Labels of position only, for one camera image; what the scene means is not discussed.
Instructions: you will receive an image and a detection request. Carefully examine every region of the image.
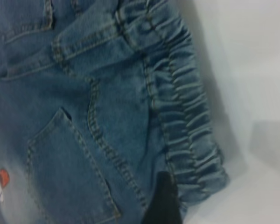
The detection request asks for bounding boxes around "blue denim shorts basketball print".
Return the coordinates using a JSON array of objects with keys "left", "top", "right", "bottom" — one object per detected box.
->
[{"left": 0, "top": 0, "right": 231, "bottom": 224}]

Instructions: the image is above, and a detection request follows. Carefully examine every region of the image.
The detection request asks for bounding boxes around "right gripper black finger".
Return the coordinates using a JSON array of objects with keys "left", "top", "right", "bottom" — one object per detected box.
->
[{"left": 142, "top": 171, "right": 184, "bottom": 224}]

